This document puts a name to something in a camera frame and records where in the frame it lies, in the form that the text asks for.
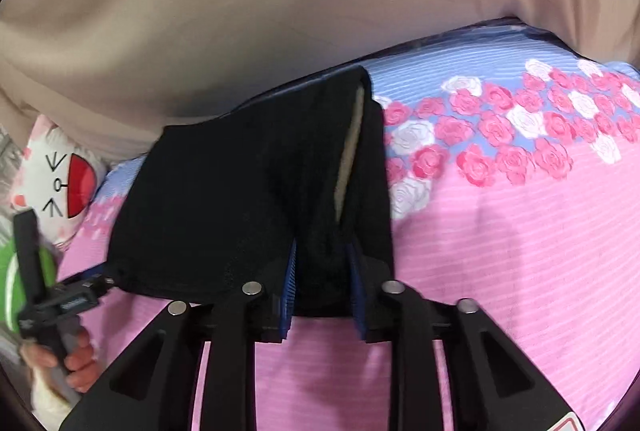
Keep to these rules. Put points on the black pants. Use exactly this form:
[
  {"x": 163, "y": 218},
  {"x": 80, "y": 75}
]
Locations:
[{"x": 240, "y": 191}]

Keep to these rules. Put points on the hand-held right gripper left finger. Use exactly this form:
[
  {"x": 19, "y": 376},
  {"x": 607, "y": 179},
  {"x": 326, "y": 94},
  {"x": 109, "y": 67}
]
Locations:
[{"x": 291, "y": 276}]

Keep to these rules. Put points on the white cat plush pillow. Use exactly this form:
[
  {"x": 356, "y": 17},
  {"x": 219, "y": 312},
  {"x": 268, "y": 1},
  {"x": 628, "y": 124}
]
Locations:
[{"x": 55, "y": 181}]

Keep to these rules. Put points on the grey patterned cloth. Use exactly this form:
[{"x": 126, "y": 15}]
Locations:
[{"x": 12, "y": 161}]

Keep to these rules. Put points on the person's left hand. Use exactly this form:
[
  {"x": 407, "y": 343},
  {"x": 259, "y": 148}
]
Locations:
[{"x": 80, "y": 361}]

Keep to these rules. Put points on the pink floral bed sheet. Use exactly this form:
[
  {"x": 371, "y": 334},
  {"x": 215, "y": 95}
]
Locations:
[{"x": 500, "y": 236}]

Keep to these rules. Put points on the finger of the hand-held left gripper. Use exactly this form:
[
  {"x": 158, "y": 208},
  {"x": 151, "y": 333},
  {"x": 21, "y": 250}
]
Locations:
[{"x": 92, "y": 275}]

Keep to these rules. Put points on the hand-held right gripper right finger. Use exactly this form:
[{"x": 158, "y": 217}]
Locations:
[{"x": 356, "y": 291}]

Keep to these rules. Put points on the green plush pillow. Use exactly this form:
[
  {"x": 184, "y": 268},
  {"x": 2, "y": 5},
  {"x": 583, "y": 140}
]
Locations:
[{"x": 25, "y": 281}]

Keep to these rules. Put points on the beige curtain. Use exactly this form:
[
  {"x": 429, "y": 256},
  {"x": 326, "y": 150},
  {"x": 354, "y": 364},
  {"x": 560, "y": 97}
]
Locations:
[{"x": 275, "y": 21}]

